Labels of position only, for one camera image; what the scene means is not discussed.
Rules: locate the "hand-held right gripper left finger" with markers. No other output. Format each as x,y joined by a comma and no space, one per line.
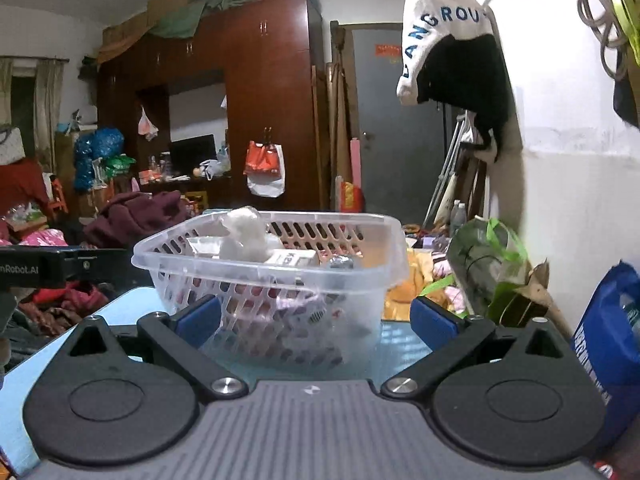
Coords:
199,321

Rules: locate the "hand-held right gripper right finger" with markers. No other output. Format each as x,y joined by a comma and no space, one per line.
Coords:
434,326

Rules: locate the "clear plastic basket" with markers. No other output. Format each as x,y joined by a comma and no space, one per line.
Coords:
300,320

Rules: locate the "pink floral blanket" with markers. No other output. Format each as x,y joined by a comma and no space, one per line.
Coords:
44,238

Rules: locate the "orange yellow cloth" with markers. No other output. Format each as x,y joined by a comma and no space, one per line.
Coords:
410,285

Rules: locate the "green and clear bag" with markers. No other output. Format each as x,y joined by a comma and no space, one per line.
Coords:
487,265

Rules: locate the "dark red clothes pile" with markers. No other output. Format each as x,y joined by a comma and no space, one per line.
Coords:
135,217

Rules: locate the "clear plastic bottle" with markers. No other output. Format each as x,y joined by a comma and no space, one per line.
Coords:
457,217

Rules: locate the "small white box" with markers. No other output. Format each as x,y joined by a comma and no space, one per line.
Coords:
292,258

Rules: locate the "blue crinkled plastic sacks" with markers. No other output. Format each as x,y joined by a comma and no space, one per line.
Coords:
97,152

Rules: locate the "red packet by door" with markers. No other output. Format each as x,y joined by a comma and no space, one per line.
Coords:
352,196

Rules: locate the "metal crutches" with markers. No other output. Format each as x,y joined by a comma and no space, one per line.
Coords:
450,170

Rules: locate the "patterned curtain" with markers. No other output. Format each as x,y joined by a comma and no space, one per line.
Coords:
47,105

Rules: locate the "black monitor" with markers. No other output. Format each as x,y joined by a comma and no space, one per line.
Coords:
192,155

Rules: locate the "orange and white plastic bag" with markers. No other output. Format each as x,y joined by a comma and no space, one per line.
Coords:
265,167

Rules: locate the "small red and white bag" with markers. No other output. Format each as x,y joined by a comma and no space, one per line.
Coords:
147,125

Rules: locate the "blue cloth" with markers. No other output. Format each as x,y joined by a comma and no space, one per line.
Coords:
607,340

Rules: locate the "pink roll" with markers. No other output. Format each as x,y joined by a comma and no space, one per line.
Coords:
356,160

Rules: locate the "grey door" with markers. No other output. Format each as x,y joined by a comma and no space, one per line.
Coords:
395,125

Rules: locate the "leaning wooden planks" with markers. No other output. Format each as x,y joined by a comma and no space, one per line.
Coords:
339,120

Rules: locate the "brown wooden wardrobe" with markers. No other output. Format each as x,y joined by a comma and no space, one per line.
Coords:
270,85

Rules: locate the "black hanging garment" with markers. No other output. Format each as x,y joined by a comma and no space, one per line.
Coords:
470,75

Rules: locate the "green cloth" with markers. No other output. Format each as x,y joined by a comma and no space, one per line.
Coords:
200,10

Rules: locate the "white lettered cap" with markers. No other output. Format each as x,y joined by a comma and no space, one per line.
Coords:
440,25

